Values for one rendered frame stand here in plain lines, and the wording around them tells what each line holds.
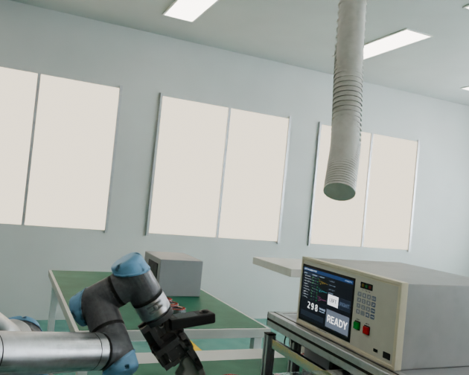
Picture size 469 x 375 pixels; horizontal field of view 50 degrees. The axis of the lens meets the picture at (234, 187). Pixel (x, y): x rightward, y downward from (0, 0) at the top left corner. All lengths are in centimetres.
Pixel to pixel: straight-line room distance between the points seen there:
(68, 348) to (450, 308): 89
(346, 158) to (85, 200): 372
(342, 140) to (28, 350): 205
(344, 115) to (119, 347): 196
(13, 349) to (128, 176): 498
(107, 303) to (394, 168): 674
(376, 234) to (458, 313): 613
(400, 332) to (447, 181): 718
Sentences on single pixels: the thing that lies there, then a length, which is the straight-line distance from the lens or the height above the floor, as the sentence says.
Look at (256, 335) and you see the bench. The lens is 303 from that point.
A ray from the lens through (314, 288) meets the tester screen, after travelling 154.
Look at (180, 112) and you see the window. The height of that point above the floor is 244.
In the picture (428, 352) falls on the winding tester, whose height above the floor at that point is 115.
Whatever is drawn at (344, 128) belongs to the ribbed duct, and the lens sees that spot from 273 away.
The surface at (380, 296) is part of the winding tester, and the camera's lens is 131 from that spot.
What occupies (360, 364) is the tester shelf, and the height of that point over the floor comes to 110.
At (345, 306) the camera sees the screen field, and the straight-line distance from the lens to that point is 142.
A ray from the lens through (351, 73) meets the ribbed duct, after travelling 288.
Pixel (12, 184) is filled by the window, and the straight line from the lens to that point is 573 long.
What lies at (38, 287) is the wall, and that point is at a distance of 586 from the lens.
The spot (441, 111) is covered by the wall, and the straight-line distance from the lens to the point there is 835.
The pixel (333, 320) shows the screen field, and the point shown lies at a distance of 147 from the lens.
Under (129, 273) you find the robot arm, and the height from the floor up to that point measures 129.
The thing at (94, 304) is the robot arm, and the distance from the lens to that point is 117.
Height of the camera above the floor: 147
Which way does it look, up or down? 1 degrees up
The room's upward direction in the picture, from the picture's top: 6 degrees clockwise
